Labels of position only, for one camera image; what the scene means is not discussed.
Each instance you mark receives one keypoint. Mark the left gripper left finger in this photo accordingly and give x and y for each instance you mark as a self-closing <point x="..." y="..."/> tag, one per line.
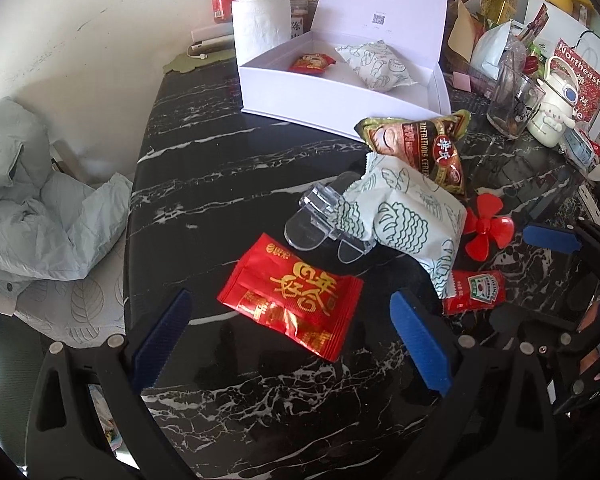
<point x="65" y="439"/>

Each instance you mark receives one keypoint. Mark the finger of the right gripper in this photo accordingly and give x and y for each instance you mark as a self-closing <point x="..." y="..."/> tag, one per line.
<point x="556" y="240"/>

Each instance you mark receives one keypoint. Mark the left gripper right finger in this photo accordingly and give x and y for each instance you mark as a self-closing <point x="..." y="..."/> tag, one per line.
<point x="494" y="420"/>

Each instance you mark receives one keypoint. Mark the red plastic propeller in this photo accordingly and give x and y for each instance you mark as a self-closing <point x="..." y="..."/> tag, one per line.
<point x="487" y="227"/>

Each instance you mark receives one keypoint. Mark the red ketchup sachet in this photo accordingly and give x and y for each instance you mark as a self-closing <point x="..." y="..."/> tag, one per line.
<point x="474" y="291"/>

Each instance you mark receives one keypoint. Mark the green brown cereal packet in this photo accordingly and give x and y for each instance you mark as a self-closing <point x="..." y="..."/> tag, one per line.
<point x="429" y="146"/>

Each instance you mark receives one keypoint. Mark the white bread packet baguette print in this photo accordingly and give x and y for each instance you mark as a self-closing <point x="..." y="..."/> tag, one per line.
<point x="396" y="206"/>

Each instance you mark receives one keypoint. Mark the large red candy packet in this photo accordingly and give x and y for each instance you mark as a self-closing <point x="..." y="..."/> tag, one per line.
<point x="278" y="290"/>

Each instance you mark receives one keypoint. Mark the clear acrylic toy plane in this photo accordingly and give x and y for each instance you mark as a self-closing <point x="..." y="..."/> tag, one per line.
<point x="320" y="209"/>

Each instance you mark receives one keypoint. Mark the white bread packet doughnut print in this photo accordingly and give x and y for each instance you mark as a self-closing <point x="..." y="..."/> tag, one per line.
<point x="380" y="68"/>

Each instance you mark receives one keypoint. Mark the small red candy packet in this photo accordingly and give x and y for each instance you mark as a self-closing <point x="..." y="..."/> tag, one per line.
<point x="312" y="64"/>

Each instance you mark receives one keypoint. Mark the leaf pattern cushion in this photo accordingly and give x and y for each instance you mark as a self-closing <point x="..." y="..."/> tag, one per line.
<point x="80" y="314"/>

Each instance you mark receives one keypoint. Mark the blue face mask packet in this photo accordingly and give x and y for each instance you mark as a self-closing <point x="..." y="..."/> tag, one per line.
<point x="580" y="150"/>

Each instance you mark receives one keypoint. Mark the white cartoon dog bottle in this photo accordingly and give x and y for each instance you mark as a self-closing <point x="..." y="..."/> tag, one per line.
<point x="555" y="113"/>

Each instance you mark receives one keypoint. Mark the clear glass mug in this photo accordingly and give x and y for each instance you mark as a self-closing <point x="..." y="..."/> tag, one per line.
<point x="514" y="102"/>

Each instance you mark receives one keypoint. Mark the red northeast paper bag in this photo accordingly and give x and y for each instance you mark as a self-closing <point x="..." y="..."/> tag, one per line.
<point x="588" y="79"/>

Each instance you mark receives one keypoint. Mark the light blue down jacket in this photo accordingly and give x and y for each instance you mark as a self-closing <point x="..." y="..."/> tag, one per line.
<point x="52" y="226"/>

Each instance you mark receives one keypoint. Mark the pink sticky note pad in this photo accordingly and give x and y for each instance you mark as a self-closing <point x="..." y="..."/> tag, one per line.
<point x="461" y="81"/>

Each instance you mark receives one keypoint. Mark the white open gift box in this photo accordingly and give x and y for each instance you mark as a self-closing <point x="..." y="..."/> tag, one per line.
<point x="337" y="100"/>

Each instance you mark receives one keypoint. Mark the green coaster mat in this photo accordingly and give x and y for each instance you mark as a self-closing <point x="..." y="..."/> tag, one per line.
<point x="185" y="63"/>

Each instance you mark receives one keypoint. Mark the orange peel plastic jar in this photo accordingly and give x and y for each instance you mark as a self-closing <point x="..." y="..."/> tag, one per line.
<point x="299" y="17"/>

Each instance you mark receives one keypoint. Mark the white power bank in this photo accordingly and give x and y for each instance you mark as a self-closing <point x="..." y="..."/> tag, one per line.
<point x="203" y="48"/>

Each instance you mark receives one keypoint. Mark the white paper towel roll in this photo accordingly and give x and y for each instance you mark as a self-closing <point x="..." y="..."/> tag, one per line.
<point x="259" y="26"/>

